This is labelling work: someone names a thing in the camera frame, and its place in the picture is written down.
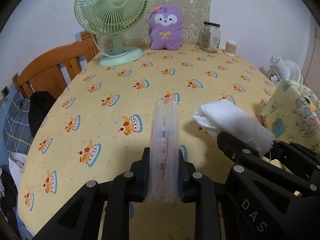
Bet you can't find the clear plastic zip bag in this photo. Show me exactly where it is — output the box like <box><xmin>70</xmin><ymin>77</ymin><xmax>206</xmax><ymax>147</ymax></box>
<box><xmin>147</xmin><ymin>98</ymin><xmax>180</xmax><ymax>204</ymax></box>

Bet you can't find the white cloth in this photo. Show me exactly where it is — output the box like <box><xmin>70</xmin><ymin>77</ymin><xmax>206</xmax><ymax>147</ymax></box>
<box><xmin>193</xmin><ymin>99</ymin><xmax>273</xmax><ymax>157</ymax></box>

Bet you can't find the cartoon fabric storage box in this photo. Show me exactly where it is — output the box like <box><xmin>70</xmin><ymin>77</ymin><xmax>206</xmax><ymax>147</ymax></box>
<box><xmin>261</xmin><ymin>79</ymin><xmax>319</xmax><ymax>153</ymax></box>

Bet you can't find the white standing fan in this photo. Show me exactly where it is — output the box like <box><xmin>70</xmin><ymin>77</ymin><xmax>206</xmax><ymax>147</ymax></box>
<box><xmin>268</xmin><ymin>54</ymin><xmax>303</xmax><ymax>85</ymax></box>

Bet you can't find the yellow patterned tablecloth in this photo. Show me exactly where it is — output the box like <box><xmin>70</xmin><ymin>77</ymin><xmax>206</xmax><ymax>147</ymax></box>
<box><xmin>18</xmin><ymin>44</ymin><xmax>275</xmax><ymax>233</ymax></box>

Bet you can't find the cotton swab container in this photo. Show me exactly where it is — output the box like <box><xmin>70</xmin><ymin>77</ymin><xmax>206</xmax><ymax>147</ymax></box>
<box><xmin>224</xmin><ymin>40</ymin><xmax>238</xmax><ymax>56</ymax></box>

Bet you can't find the plaid pillow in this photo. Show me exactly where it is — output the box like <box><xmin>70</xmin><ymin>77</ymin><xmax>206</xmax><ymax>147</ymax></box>
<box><xmin>3</xmin><ymin>92</ymin><xmax>33</xmax><ymax>155</ymax></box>

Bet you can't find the glass jar dark lid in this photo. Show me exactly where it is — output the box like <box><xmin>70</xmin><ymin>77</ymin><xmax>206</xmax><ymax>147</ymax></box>
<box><xmin>199</xmin><ymin>21</ymin><xmax>221</xmax><ymax>53</ymax></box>

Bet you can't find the black garment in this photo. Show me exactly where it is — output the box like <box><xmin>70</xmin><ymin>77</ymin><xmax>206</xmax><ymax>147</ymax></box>
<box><xmin>28</xmin><ymin>91</ymin><xmax>56</xmax><ymax>138</ymax></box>

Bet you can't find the purple plush bunny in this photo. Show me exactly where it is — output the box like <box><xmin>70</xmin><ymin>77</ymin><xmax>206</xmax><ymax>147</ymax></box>
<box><xmin>149</xmin><ymin>5</ymin><xmax>183</xmax><ymax>50</ymax></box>

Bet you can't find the olive cartoon board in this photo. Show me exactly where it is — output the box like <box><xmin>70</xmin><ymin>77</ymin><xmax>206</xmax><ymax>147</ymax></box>
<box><xmin>96</xmin><ymin>0</ymin><xmax>212</xmax><ymax>52</ymax></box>

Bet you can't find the green desk fan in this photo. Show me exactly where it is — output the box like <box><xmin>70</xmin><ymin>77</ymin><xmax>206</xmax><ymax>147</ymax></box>
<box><xmin>74</xmin><ymin>0</ymin><xmax>149</xmax><ymax>67</ymax></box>

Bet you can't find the wall socket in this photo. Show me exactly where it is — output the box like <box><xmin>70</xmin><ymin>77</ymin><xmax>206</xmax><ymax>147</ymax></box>
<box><xmin>2</xmin><ymin>86</ymin><xmax>10</xmax><ymax>98</ymax></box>

